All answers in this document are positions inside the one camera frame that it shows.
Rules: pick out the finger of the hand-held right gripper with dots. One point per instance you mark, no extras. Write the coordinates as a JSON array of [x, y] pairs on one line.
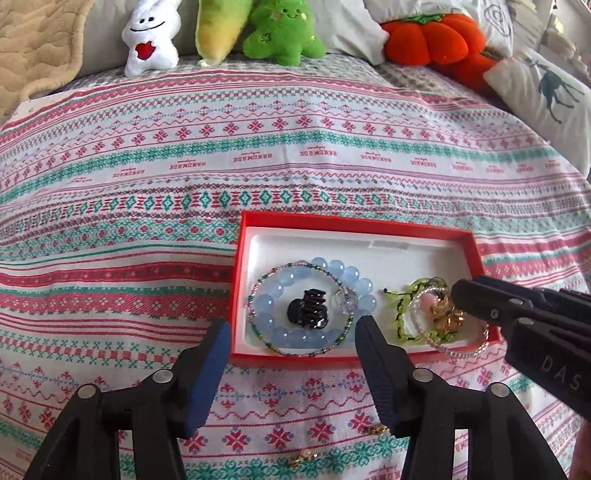
[[489, 300]]

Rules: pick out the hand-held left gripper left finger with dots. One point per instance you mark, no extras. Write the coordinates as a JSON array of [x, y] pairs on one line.
[[207, 383]]

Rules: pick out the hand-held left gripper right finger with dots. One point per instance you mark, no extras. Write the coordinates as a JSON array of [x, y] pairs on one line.
[[376, 369]]

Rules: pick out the gold flower charm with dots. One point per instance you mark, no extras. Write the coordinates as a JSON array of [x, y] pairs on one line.
[[445, 318]]

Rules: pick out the pink bead charm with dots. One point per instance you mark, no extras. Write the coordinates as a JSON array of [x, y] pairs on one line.
[[428, 300]]

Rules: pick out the black hair claw clip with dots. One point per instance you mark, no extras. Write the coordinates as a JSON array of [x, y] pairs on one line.
[[307, 311]]

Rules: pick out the red cardboard box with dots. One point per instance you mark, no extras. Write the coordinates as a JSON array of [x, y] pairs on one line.
[[323, 219]]

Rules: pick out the small gold earring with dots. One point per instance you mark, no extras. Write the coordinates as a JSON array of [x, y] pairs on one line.
[[378, 430]]

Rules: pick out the gold pearl earring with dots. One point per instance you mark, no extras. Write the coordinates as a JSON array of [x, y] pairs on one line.
[[304, 456]]

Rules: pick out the patterned woven cloth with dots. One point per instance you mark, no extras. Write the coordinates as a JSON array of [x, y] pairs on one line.
[[184, 184]]

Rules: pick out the white deer print pillow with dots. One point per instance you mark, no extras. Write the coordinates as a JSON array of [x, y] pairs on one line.
[[521, 78]]

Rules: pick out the grey checked cloth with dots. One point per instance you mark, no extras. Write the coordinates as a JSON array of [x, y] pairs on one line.
[[415, 78]]

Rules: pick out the orange pumpkin plush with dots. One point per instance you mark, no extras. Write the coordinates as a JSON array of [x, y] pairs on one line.
[[429, 41]]

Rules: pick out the white swirl print pillow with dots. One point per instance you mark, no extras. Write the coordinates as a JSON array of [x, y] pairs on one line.
[[494, 18]]

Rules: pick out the plain white pillow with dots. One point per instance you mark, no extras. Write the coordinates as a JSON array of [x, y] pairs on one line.
[[351, 32]]

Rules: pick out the yellow green plush toy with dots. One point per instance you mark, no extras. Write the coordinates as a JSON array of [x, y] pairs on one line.
[[217, 27]]

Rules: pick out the white plush toy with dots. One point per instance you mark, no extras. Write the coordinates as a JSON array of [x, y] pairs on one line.
[[138, 27]]

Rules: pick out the beige quilted blanket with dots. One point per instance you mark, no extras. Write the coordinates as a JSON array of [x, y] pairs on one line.
[[37, 46]]

